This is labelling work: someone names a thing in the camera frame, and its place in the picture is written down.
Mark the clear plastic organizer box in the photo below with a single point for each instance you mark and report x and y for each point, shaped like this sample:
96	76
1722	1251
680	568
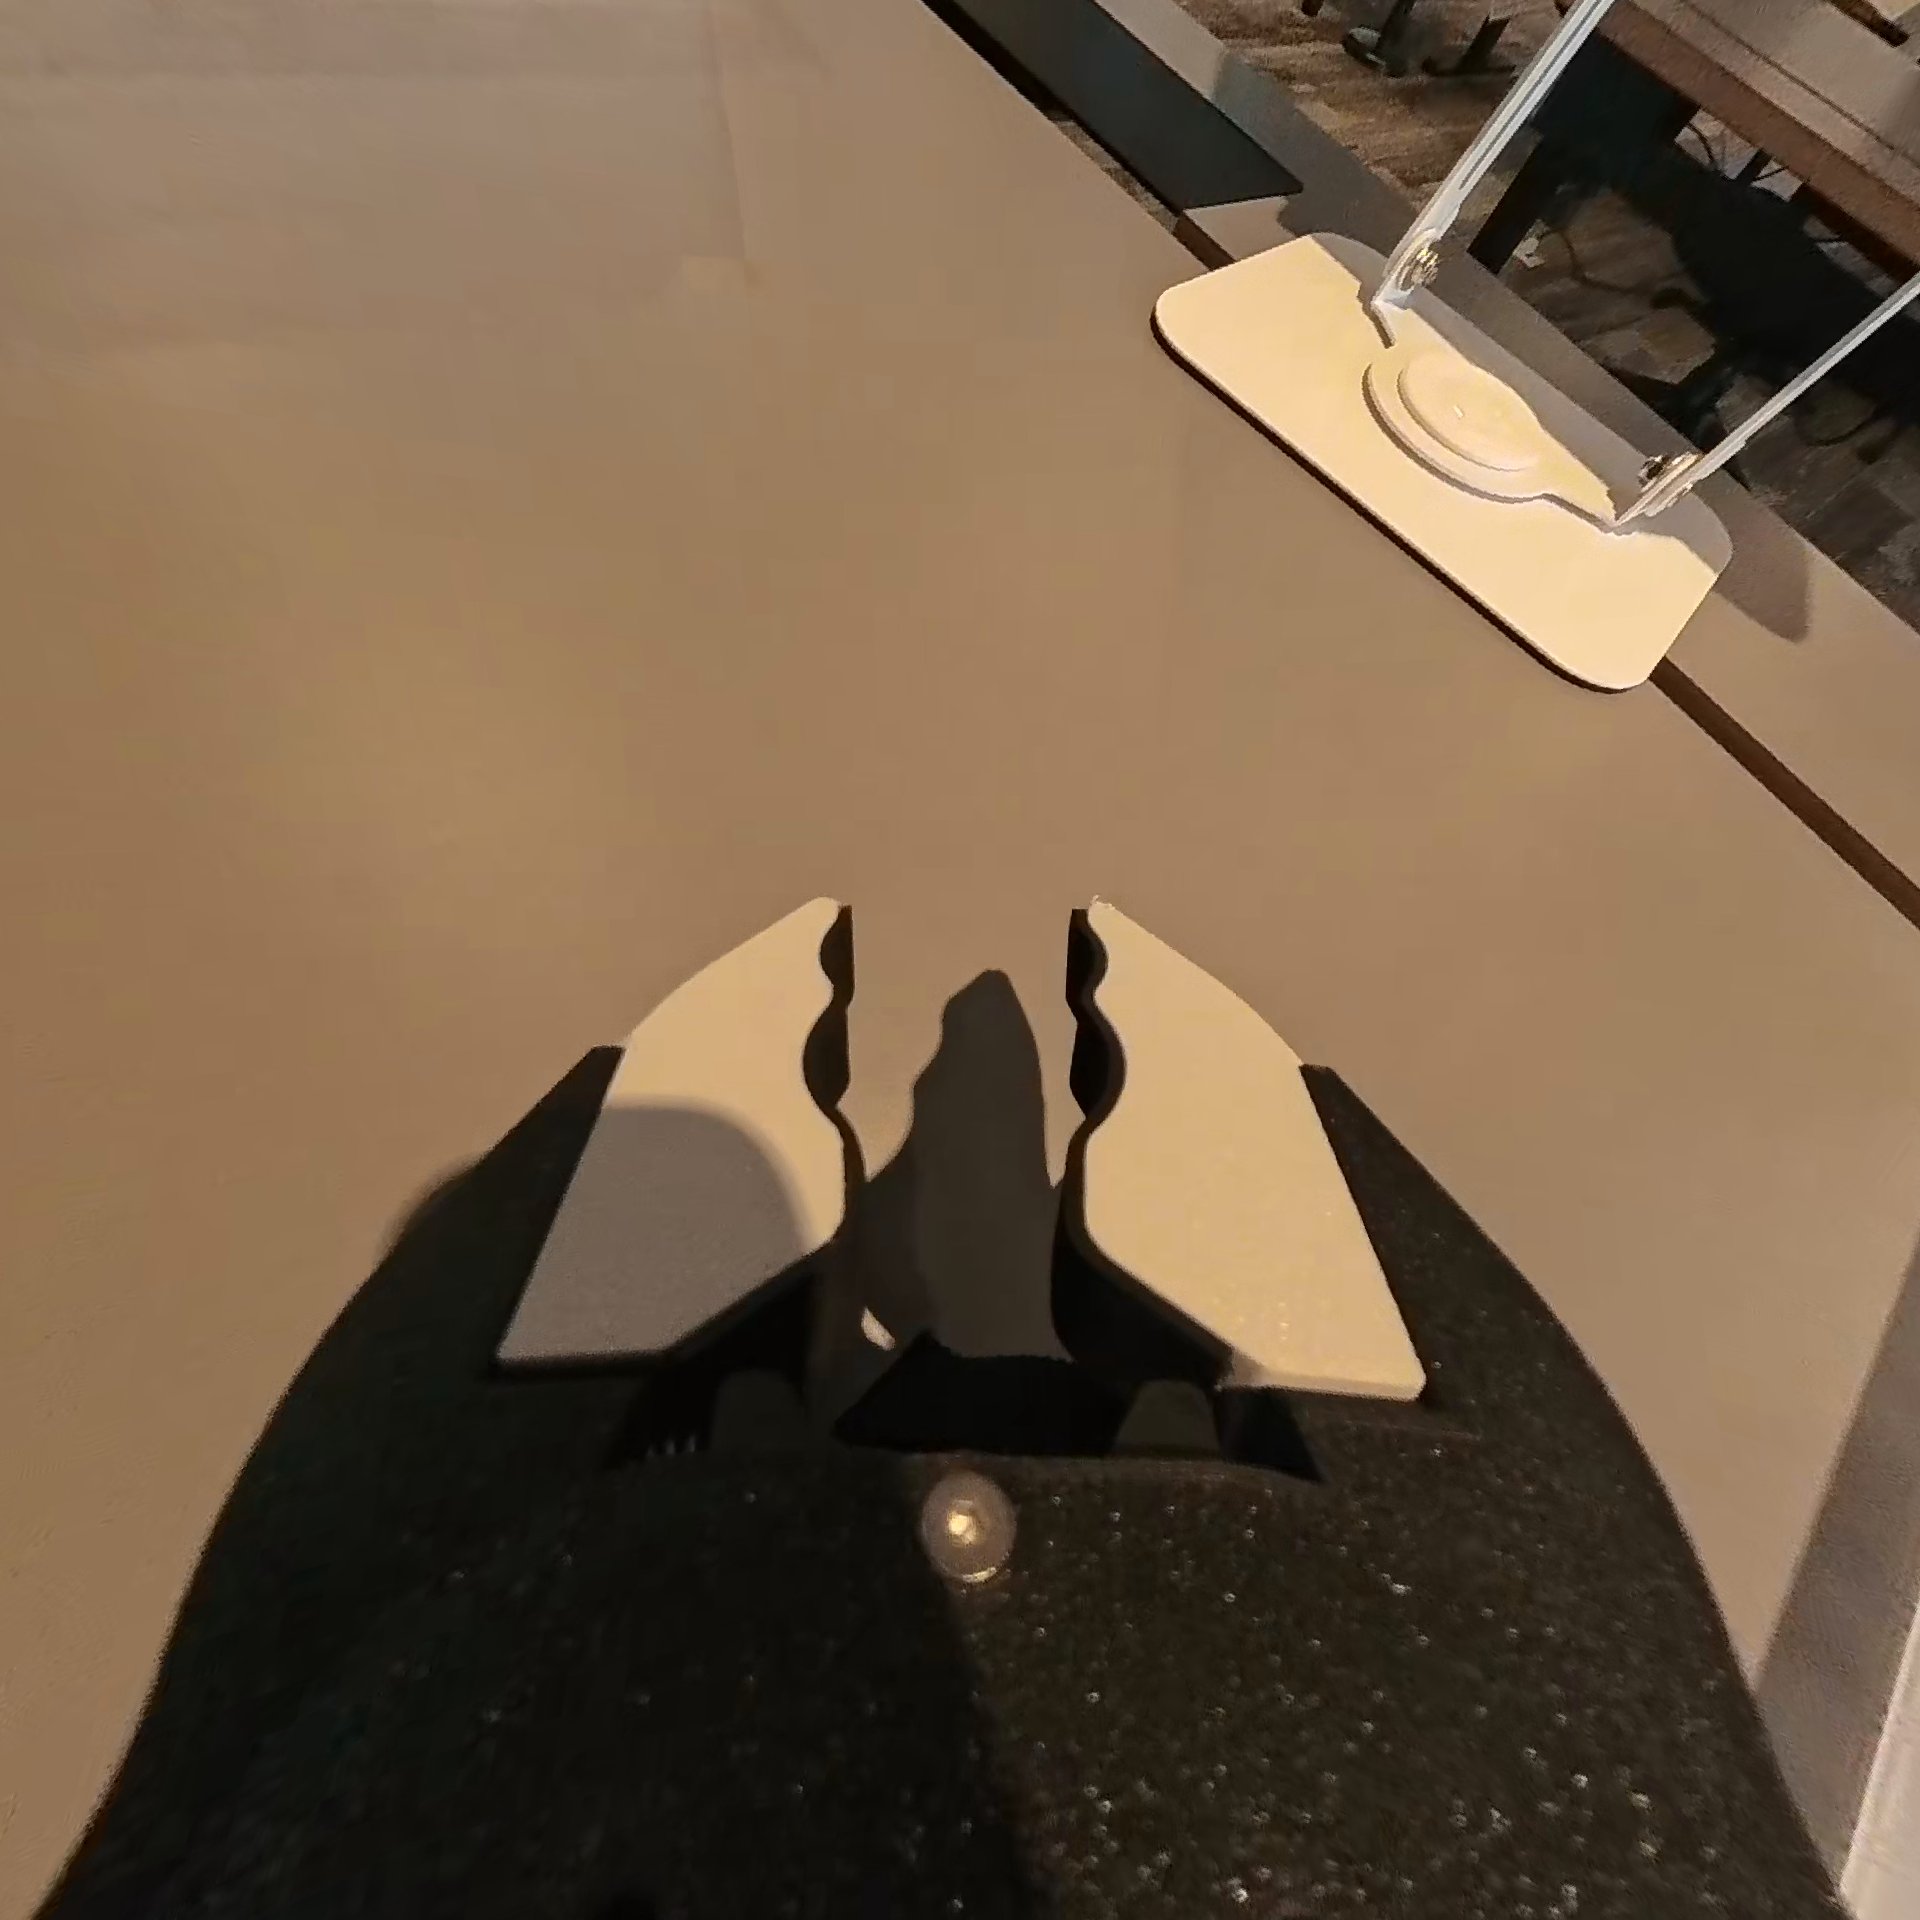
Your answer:
1882	1725

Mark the white document stand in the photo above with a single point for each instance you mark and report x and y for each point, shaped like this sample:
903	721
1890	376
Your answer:
1305	360

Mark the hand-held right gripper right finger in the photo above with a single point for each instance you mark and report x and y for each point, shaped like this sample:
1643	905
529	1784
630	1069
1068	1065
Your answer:
1244	1215

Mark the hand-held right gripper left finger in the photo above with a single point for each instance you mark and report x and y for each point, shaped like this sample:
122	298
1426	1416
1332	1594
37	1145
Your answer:
675	1201

